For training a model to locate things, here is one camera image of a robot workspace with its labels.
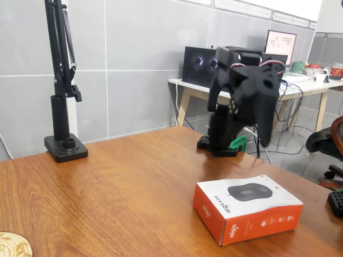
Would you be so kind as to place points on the orange white mouse box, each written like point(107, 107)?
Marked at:
point(241, 211)

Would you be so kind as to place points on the black perforated arm base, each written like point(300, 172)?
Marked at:
point(336, 202)

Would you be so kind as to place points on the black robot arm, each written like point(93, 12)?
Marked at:
point(219, 128)

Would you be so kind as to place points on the green table clamp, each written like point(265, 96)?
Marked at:
point(239, 142)

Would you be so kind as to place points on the white paper stack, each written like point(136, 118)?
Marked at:
point(294, 78)

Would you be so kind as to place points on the computer monitor white screen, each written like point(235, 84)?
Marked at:
point(281, 42)

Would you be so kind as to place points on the white table wooden legs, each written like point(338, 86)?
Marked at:
point(308, 89)

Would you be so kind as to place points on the black office chair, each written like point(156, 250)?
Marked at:
point(321, 142)

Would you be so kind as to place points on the black computer case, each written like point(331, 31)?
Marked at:
point(193, 64)

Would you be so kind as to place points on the red tin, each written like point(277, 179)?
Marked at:
point(336, 71)

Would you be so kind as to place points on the black spring boom stand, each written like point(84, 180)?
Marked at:
point(59, 115)

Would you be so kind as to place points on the round wooden coaster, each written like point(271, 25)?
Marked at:
point(13, 245)

